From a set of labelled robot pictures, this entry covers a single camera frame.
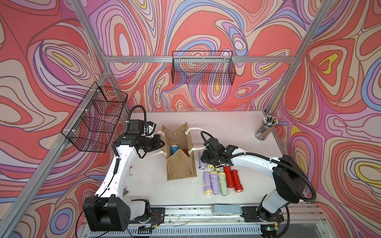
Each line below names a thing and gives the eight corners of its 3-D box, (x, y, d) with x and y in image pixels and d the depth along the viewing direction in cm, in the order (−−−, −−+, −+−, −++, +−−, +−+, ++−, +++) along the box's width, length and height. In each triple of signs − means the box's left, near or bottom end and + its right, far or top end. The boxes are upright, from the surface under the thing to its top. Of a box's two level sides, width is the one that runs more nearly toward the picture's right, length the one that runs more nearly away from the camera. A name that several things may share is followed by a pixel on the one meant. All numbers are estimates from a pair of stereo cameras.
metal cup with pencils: (256, 141, 105) (267, 124, 90) (253, 132, 110) (263, 115, 96) (267, 141, 105) (280, 124, 90) (264, 132, 110) (275, 115, 96)
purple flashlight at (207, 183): (204, 195, 81) (204, 193, 79) (203, 173, 89) (203, 171, 87) (212, 195, 81) (212, 193, 79) (210, 173, 89) (210, 171, 87)
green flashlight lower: (220, 195, 81) (221, 194, 79) (218, 174, 89) (219, 172, 86) (227, 195, 81) (228, 194, 79) (224, 174, 89) (225, 172, 86)
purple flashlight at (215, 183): (211, 194, 81) (212, 193, 79) (210, 173, 89) (210, 171, 86) (219, 194, 81) (220, 193, 79) (217, 173, 89) (217, 171, 86)
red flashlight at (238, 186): (236, 192, 82) (237, 191, 80) (230, 171, 90) (231, 170, 88) (243, 191, 82) (244, 190, 80) (236, 170, 90) (237, 169, 88)
